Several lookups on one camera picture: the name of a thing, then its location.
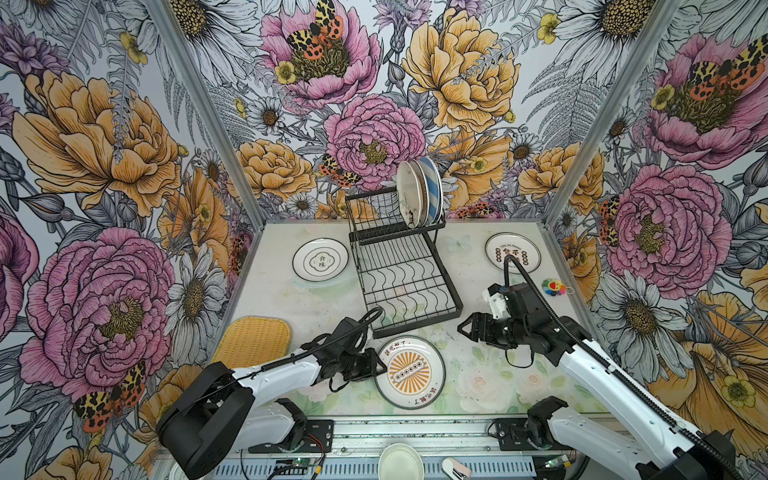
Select black wire dish rack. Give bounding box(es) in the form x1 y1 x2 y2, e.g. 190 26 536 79
345 187 463 339

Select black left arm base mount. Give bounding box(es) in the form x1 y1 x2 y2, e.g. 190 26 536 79
241 398 335 454

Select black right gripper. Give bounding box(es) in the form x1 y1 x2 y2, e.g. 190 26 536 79
457 311 530 353

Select white grey emblem plate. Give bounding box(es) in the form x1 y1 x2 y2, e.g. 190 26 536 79
292 238 349 282

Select small white pink object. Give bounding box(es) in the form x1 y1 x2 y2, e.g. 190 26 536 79
441 458 472 480

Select red character white plate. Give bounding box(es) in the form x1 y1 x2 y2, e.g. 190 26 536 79
485 232 542 273

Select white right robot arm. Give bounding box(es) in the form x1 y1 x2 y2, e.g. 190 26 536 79
457 255 741 479

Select cream floral oval plate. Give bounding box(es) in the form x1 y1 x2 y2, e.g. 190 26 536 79
396 161 421 229

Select white round bowl below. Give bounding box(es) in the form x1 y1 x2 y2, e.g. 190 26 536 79
378 443 425 480

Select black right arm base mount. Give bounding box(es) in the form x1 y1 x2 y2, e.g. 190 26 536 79
486 396 568 452

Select yellow woven placemat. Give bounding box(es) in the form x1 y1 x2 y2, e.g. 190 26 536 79
211 316 292 369

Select rainbow sunflower plush toy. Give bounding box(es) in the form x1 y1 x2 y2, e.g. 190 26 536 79
541 278 574 297

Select blue white striped plate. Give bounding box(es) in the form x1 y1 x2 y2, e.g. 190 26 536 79
419 157 443 225

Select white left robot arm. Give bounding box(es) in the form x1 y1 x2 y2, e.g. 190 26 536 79
155 307 385 479

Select orange sunburst plate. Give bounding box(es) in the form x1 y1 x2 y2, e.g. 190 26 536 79
376 335 446 410
410 160 429 227

